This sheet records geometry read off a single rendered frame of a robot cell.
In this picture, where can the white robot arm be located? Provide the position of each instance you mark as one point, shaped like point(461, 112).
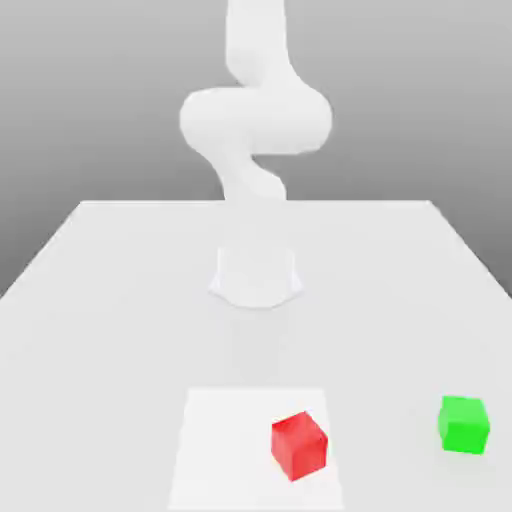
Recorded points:
point(256, 120)

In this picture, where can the small red cube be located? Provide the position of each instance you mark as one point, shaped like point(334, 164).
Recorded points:
point(299, 446)

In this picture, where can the small green cube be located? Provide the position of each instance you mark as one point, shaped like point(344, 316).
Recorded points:
point(464, 426)

